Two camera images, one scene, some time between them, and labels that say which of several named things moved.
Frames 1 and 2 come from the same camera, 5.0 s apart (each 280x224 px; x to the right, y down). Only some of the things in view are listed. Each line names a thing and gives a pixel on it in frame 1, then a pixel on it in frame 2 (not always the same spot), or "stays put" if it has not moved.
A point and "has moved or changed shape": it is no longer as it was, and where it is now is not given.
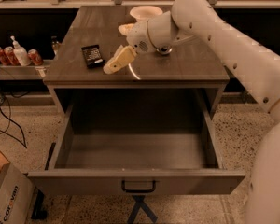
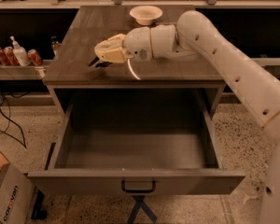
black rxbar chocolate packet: x=92 y=56 has moved or changed shape
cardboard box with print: x=12 y=191 stays put
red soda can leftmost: x=2 y=57 stays put
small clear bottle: x=55 y=47 stays put
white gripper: x=138 y=36 → x=138 y=43
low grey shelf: x=34 y=72 stays put
